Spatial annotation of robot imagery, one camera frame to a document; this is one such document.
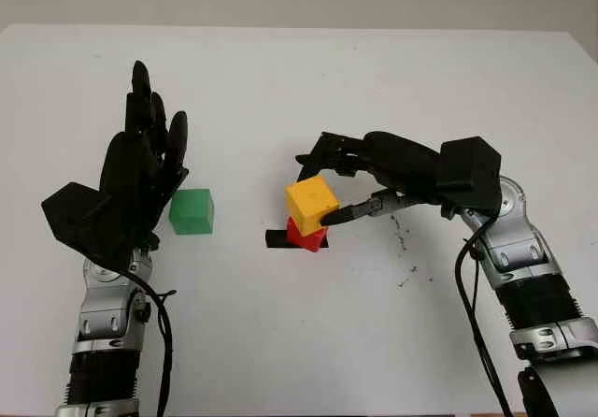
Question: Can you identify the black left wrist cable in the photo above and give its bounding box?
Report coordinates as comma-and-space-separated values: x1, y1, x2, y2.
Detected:
116, 269, 178, 417

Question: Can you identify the yellow cube block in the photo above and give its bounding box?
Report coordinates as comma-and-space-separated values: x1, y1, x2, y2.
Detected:
285, 177, 339, 237

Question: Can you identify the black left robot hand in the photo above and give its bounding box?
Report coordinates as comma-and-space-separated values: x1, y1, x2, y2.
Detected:
99, 60, 191, 251

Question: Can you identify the red cube block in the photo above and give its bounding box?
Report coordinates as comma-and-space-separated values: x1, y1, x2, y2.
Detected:
285, 216, 328, 253

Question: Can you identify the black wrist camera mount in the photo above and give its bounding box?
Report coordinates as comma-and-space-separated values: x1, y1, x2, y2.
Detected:
40, 181, 137, 274
436, 136, 504, 220

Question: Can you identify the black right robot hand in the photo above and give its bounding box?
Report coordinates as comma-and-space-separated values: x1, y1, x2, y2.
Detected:
294, 131, 446, 227

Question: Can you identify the black tape strip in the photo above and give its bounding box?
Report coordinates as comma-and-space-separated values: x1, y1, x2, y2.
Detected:
264, 229, 330, 251

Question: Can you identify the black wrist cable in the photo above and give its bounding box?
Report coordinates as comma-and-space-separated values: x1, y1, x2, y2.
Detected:
116, 269, 178, 417
455, 237, 514, 417

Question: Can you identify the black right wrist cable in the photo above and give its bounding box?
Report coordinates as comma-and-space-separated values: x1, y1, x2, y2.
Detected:
455, 237, 514, 417

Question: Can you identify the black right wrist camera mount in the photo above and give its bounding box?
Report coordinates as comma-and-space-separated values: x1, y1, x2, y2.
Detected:
436, 136, 504, 220

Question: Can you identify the green cube block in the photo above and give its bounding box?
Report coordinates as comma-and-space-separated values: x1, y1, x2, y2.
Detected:
168, 188, 217, 237

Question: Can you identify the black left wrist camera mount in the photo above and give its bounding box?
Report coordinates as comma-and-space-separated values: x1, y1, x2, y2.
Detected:
40, 181, 137, 274

